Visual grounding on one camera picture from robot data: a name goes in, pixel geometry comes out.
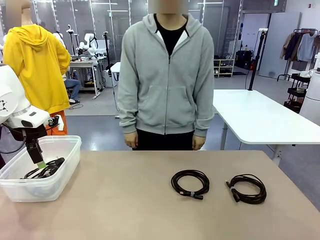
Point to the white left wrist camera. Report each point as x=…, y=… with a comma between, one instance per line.
x=51, y=121

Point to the large white table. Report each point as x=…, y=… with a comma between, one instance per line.
x=270, y=112

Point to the black tripod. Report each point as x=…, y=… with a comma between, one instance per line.
x=107, y=50

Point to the person's left forearm grey sleeve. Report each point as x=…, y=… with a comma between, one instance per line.
x=203, y=120

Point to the black stand pole white top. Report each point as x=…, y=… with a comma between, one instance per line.
x=257, y=55

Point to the orange trousers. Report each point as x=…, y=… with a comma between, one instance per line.
x=53, y=132

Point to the black cases stack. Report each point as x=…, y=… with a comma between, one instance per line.
x=243, y=60

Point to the tripod with white head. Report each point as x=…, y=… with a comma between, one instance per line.
x=72, y=40

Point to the seated person in jeans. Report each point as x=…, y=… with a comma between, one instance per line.
x=73, y=86

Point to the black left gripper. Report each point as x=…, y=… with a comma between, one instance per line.
x=27, y=135

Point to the person's right forearm grey sleeve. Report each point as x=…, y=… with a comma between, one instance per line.
x=127, y=115

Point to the clothes rack with garments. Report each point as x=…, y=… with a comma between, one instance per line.
x=297, y=47

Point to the low shoe rack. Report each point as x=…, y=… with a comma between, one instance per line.
x=225, y=67

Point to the beige mannequin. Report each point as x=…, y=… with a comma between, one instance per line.
x=26, y=17

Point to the black utility cart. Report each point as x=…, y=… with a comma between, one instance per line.
x=295, y=91

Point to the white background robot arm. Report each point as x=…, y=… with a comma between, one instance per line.
x=90, y=47

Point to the person's left hand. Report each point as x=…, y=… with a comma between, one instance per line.
x=199, y=143

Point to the white robot workbench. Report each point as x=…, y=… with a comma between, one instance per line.
x=82, y=63

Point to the person's right hand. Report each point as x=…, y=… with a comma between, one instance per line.
x=131, y=140

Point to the translucent plastic storage bin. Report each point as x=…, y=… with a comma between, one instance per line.
x=15, y=192

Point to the white standing desk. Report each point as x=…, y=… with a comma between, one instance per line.
x=115, y=67

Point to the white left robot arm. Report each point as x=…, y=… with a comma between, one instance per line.
x=10, y=87

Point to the person in grey hoodie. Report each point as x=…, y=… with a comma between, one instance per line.
x=150, y=75

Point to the yellow hoodie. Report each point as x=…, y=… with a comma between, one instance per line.
x=42, y=62

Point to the grey partition panel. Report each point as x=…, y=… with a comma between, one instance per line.
x=275, y=50

